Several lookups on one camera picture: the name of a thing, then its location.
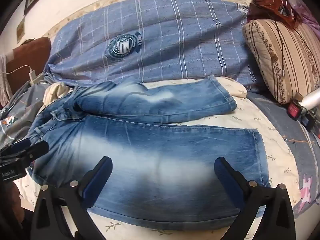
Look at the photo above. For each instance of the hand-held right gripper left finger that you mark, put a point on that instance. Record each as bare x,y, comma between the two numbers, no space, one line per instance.
98,180

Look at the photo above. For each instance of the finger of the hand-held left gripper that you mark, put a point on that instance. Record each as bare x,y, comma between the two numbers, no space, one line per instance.
21,145
35,151

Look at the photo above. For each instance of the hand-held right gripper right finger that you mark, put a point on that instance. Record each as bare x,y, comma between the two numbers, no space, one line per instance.
224,180

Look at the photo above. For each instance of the faded blue jeans pants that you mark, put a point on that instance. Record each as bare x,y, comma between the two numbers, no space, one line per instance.
155,160

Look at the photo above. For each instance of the person's left hand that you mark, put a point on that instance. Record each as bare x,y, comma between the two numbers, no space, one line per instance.
11,200

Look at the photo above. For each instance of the grey patterned quilt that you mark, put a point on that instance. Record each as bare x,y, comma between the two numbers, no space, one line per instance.
17,110

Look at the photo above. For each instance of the crumpled cream cloth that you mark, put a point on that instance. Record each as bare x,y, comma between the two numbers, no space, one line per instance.
56,91

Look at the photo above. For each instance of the pink cloth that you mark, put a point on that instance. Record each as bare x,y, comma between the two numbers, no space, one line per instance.
4,80

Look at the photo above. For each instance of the white charger plug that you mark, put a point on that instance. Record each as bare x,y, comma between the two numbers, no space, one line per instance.
33,76

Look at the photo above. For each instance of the cream leaf-print bed sheet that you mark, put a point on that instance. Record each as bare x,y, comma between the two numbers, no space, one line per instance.
265,122

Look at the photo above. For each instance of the blue patterned quilt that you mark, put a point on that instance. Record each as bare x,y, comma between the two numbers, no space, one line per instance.
297,137

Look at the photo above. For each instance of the brown headboard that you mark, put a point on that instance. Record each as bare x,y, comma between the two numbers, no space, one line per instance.
27,55

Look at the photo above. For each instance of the red and black box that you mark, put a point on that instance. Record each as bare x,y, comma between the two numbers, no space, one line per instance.
295,108

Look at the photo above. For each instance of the black device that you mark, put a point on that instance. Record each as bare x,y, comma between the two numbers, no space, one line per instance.
308,121

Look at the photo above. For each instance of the white cylinder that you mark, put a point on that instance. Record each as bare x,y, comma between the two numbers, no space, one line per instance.
311,99

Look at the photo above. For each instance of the beige striped floral pillow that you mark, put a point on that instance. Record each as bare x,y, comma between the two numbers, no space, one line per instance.
287,60

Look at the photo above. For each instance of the blue plaid blanket with emblem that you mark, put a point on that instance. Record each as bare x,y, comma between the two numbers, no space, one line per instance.
175,37

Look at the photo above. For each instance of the brown bag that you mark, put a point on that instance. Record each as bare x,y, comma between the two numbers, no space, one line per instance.
267,5

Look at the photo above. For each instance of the purple cloth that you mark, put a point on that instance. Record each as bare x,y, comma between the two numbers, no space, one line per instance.
308,17

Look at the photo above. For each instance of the small wall plaque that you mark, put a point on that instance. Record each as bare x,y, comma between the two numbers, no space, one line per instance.
21,30

